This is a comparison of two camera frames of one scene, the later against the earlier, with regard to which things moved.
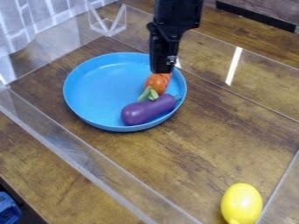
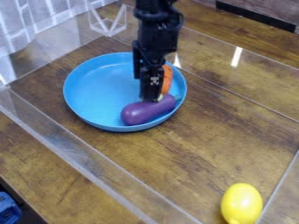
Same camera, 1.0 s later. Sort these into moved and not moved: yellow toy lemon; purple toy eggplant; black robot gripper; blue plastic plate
Moved: black robot gripper
Not moved: blue plastic plate; yellow toy lemon; purple toy eggplant
